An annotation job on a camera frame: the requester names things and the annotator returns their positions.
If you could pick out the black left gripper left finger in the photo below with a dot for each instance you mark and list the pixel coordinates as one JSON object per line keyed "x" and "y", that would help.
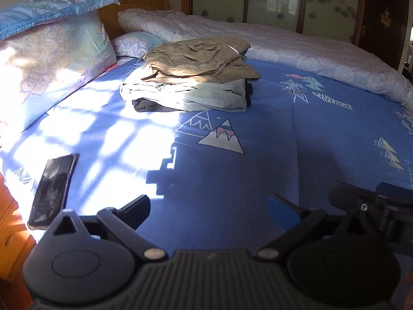
{"x": 121, "y": 227}

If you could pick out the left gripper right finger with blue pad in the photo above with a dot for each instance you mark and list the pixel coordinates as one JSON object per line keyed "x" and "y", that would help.
{"x": 301, "y": 227}

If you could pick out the brown linen pants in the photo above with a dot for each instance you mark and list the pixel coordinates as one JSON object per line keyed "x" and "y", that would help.
{"x": 215, "y": 60}

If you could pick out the black smartphone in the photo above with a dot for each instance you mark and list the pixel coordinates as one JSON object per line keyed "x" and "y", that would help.
{"x": 51, "y": 194}

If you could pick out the blue patterned bed sheet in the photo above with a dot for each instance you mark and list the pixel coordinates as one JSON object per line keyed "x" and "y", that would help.
{"x": 209, "y": 174}

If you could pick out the wooden bedside table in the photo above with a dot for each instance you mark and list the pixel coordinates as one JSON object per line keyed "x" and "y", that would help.
{"x": 16, "y": 244}

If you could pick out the light green folded garment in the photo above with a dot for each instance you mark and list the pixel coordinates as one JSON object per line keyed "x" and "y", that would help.
{"x": 188, "y": 96}

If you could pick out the black folded garment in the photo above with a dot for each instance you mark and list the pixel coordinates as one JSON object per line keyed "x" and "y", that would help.
{"x": 248, "y": 92}

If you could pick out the white pink quilt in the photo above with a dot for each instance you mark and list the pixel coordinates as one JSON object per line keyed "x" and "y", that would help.
{"x": 337, "y": 60}

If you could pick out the small blue floral pillow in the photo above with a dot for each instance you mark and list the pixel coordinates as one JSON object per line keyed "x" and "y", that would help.
{"x": 135, "y": 44}

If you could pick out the dark wooden cabinet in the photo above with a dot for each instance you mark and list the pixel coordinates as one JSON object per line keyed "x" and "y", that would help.
{"x": 383, "y": 29}

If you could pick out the wooden frosted glass wardrobe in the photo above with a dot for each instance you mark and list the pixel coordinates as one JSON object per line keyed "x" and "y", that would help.
{"x": 335, "y": 19}

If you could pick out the blue quilted pillow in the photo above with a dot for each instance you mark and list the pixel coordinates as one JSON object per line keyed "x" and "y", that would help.
{"x": 30, "y": 13}

